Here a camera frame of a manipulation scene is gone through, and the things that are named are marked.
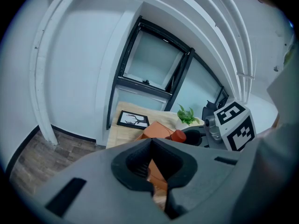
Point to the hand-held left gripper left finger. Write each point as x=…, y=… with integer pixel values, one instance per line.
x=93, y=185

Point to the black framed window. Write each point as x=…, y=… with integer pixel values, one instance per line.
x=181, y=78

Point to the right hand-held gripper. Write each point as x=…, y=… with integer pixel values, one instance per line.
x=233, y=125

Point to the green plant in white pot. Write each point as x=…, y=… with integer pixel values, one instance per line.
x=185, y=118

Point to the person's grey shirt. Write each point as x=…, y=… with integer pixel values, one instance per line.
x=275, y=171

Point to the orange box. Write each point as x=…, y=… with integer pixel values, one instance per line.
x=156, y=129

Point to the black framed antler picture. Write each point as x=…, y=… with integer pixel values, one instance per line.
x=133, y=120

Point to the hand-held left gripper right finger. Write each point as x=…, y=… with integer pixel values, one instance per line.
x=205, y=183

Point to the white wall pipe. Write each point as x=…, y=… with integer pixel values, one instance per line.
x=39, y=78
x=243, y=62
x=250, y=62

